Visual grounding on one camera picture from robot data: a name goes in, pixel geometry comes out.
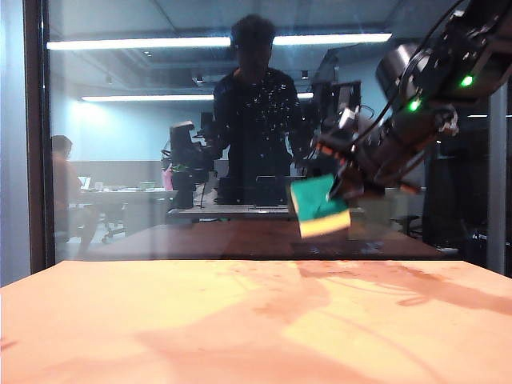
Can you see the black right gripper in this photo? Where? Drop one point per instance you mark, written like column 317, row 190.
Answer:
column 396, row 148

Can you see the grey window frame post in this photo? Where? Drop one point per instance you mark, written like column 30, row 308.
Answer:
column 497, row 180

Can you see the dark brown window frame post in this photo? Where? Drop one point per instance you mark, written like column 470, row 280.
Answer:
column 35, row 120

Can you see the large glass window pane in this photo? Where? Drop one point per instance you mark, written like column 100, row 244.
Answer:
column 132, row 132

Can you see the green and white sponge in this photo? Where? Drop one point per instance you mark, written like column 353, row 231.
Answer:
column 316, row 200

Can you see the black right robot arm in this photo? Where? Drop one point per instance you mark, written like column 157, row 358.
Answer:
column 456, row 48

